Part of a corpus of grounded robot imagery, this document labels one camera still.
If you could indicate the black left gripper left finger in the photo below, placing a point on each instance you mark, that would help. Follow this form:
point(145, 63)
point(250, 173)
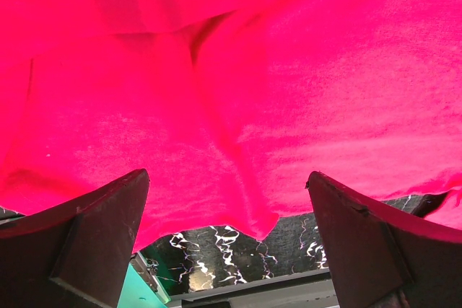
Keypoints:
point(75, 254)

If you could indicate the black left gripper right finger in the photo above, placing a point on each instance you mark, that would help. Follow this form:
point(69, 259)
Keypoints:
point(379, 256)

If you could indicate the crimson red t shirt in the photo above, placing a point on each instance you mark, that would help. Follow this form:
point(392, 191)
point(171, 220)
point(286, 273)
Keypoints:
point(230, 104)

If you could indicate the green paper folder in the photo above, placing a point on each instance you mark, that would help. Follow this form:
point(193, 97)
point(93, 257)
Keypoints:
point(141, 287)

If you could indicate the black marbled table mat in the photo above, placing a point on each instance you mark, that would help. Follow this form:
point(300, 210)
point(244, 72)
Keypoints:
point(219, 256)

